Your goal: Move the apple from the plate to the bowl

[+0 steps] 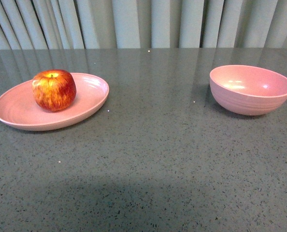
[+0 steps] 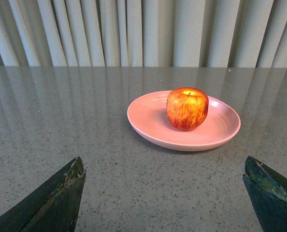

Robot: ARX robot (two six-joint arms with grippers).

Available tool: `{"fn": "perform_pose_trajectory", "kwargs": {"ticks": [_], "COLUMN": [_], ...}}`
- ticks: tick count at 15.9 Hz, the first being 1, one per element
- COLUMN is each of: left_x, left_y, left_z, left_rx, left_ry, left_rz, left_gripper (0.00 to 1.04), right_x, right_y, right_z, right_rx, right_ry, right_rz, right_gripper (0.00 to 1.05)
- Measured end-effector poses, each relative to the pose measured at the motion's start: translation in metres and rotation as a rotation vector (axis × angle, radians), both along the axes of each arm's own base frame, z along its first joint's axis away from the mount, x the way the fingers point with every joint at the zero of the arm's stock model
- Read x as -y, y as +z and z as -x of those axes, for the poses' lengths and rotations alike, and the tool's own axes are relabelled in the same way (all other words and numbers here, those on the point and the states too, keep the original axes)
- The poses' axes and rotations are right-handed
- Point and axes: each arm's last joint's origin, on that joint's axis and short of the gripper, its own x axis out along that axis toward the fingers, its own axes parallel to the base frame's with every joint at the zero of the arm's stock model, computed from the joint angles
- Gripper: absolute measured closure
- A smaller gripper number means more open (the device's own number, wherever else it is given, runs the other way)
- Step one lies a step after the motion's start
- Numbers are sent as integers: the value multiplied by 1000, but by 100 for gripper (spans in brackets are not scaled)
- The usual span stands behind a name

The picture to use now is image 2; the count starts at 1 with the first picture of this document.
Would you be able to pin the pink plate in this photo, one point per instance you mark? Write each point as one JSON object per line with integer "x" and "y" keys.
{"x": 147, "y": 115}

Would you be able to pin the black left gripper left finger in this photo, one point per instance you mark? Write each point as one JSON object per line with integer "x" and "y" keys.
{"x": 53, "y": 206}

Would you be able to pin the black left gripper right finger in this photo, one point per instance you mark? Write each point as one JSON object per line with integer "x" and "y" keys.
{"x": 267, "y": 190}

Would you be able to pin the white pleated curtain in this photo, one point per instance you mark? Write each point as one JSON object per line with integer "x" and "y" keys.
{"x": 151, "y": 33}

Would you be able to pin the red yellow apple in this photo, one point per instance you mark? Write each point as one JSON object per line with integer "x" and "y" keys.
{"x": 187, "y": 108}

